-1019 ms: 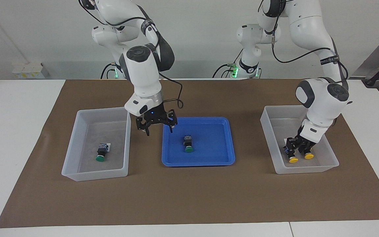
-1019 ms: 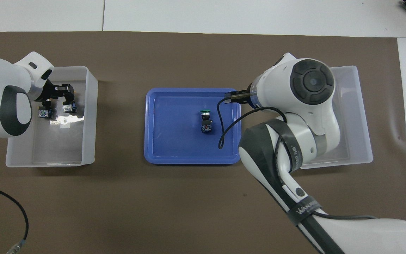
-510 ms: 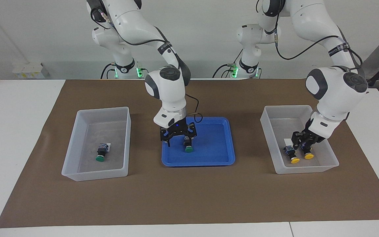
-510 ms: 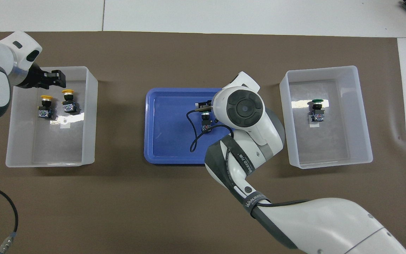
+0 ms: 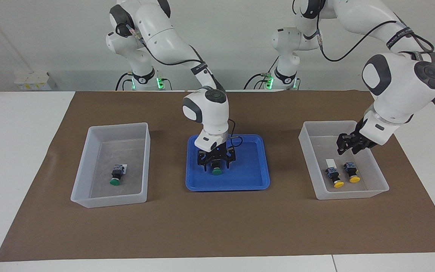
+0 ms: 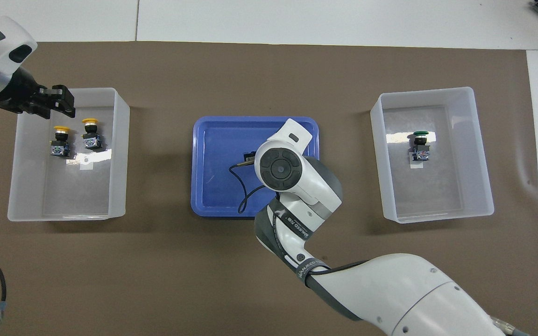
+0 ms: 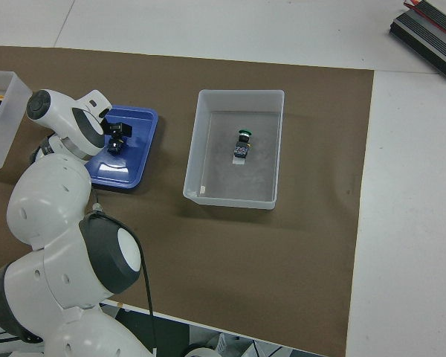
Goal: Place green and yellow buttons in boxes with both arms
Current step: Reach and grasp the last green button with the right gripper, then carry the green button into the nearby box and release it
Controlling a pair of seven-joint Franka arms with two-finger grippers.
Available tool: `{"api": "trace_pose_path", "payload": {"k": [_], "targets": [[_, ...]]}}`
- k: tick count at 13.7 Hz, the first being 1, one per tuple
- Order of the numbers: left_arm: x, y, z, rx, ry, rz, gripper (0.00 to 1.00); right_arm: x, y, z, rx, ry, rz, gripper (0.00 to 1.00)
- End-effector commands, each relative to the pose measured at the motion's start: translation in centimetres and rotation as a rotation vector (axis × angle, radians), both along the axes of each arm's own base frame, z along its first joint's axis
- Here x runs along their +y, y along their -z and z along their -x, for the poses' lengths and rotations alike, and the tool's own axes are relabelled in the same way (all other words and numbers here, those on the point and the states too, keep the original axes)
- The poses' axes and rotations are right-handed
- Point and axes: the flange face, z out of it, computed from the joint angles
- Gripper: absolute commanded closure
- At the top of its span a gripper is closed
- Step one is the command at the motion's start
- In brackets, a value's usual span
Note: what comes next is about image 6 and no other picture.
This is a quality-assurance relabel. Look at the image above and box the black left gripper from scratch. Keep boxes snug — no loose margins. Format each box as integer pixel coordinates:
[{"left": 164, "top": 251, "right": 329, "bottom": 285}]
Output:
[{"left": 0, "top": 68, "right": 76, "bottom": 119}]

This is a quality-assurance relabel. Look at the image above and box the yellow push button switch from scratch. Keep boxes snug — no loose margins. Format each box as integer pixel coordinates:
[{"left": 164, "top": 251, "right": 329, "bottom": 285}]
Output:
[
  {"left": 81, "top": 118, "right": 102, "bottom": 152},
  {"left": 50, "top": 126, "right": 71, "bottom": 158}
]

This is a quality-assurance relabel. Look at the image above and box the green push button switch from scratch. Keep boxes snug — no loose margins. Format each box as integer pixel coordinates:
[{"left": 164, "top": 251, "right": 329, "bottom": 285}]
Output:
[{"left": 409, "top": 131, "right": 432, "bottom": 162}]

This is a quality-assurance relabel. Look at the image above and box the blue plastic tray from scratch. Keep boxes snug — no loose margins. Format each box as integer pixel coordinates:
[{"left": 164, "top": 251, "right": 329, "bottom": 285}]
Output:
[{"left": 191, "top": 116, "right": 321, "bottom": 219}]

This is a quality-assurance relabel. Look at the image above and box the translucent white plastic box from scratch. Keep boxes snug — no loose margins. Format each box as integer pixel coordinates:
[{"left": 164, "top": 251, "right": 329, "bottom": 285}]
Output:
[
  {"left": 7, "top": 87, "right": 130, "bottom": 222},
  {"left": 370, "top": 87, "right": 495, "bottom": 224}
]

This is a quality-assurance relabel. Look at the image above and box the brown table mat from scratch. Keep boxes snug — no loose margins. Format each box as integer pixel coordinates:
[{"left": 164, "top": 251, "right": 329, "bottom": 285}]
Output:
[{"left": 0, "top": 41, "right": 538, "bottom": 336}]

